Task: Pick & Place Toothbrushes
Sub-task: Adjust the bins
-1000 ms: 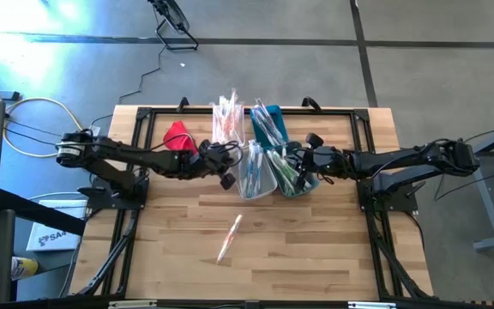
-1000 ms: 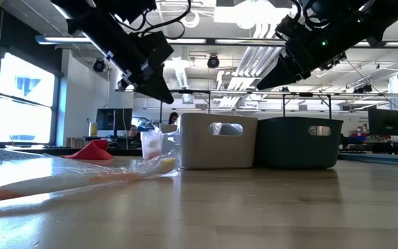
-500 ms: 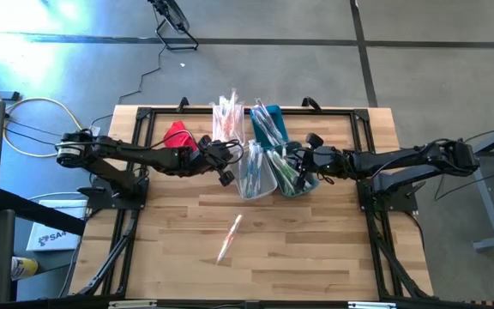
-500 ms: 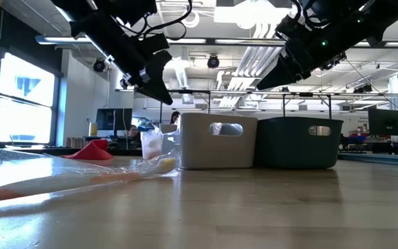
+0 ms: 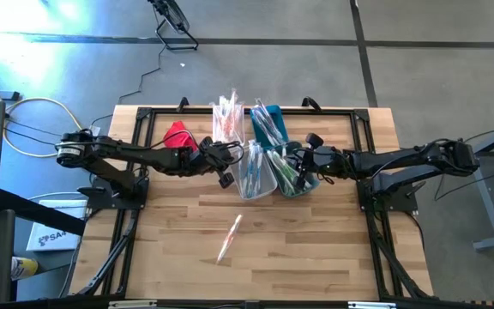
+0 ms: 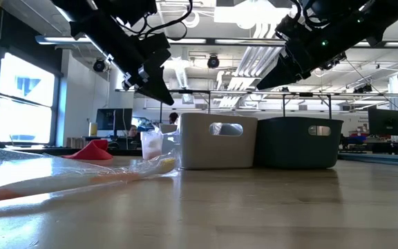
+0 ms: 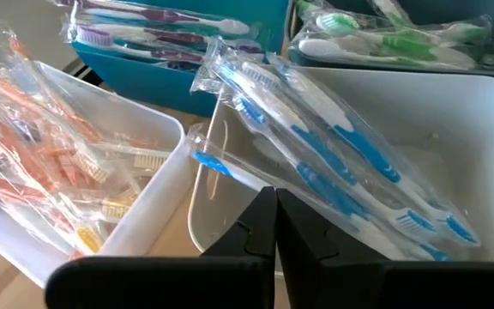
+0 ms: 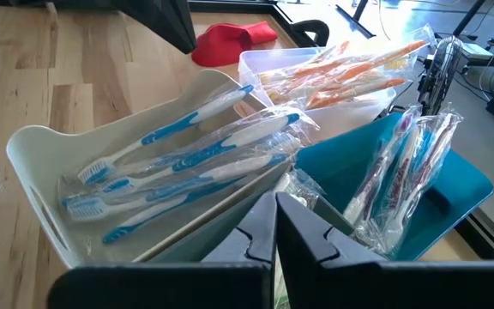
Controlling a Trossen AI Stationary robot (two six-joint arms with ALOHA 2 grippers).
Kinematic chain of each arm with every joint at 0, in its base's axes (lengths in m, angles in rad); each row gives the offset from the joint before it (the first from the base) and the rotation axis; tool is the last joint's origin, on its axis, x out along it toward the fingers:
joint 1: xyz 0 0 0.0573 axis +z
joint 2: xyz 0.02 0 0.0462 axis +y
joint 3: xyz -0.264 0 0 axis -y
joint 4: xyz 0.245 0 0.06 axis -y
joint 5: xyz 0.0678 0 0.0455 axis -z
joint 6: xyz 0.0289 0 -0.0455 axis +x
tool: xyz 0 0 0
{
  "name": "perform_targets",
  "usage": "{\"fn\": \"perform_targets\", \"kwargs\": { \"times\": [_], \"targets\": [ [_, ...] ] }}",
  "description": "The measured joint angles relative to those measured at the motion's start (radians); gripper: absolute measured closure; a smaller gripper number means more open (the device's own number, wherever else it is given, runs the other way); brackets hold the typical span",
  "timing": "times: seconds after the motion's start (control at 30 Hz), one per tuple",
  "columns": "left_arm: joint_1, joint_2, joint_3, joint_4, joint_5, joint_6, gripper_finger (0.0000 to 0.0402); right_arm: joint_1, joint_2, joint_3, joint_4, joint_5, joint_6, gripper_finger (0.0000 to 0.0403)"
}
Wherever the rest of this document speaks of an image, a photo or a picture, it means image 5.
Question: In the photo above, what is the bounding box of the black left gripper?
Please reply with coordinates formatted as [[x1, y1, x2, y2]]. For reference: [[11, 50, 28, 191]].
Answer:
[[190, 136, 244, 191]]

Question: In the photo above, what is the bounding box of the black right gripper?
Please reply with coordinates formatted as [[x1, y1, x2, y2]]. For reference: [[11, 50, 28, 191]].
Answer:
[[288, 133, 352, 191]]

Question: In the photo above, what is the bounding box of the green toothbrush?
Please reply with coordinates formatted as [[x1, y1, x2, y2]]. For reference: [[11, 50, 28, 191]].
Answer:
[[268, 148, 285, 173], [280, 162, 302, 197], [268, 148, 293, 190], [274, 148, 298, 194]]

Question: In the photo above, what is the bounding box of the blue toothbrush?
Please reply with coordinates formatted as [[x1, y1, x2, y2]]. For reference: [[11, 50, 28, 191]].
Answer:
[[250, 140, 264, 181], [238, 148, 255, 198], [246, 143, 265, 198]]

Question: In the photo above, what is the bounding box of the dark grey handled basket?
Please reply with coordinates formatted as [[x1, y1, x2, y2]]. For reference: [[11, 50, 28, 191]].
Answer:
[[266, 143, 321, 198]]

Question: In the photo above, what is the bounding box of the translucent white plastic bin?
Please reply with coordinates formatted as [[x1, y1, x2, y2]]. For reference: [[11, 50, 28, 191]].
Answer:
[[211, 102, 246, 148]]

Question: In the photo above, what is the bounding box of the beige handled plastic basket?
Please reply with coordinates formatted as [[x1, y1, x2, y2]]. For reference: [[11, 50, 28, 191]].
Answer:
[[229, 141, 279, 201]]

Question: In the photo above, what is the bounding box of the purple toothbrush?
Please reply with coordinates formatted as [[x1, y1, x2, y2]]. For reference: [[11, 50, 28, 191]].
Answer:
[[255, 97, 280, 138], [251, 100, 274, 145], [263, 106, 286, 147]]

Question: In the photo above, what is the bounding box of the teal plastic bin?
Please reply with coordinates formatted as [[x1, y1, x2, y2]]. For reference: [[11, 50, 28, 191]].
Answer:
[[250, 104, 290, 149]]

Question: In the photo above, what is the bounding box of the red cloth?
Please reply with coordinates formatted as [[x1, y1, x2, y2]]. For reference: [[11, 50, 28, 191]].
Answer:
[[163, 120, 199, 152]]

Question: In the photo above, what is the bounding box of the black floor fan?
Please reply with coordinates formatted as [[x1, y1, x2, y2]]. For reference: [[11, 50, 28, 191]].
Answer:
[[147, 0, 200, 52]]

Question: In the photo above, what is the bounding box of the white printed box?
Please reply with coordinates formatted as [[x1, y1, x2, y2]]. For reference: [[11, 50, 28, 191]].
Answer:
[[26, 197, 90, 253]]

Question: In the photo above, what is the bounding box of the yellow white canister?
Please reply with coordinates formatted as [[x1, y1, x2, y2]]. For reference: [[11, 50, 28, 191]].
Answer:
[[9, 256, 39, 281]]

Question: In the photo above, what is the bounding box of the black fan cable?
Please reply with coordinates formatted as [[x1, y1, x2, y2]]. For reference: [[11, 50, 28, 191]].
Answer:
[[117, 42, 166, 105]]

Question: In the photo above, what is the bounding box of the yellow extension cable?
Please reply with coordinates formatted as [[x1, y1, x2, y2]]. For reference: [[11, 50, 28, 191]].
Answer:
[[0, 70, 92, 159]]

